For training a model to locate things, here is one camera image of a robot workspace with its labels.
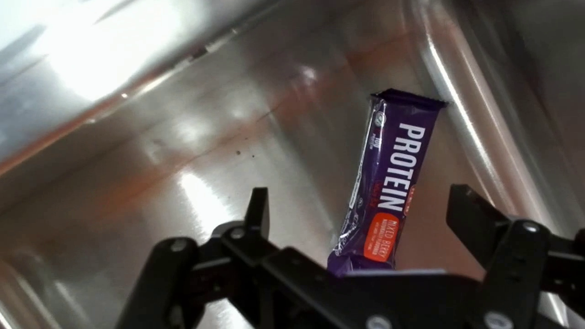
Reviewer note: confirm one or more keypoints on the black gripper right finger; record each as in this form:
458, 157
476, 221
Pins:
518, 266

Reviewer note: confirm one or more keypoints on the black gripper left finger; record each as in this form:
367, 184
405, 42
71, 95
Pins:
184, 285

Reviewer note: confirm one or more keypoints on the stainless steel sink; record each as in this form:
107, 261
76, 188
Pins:
153, 151

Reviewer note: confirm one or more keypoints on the purple protein bar packet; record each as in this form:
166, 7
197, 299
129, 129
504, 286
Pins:
390, 182

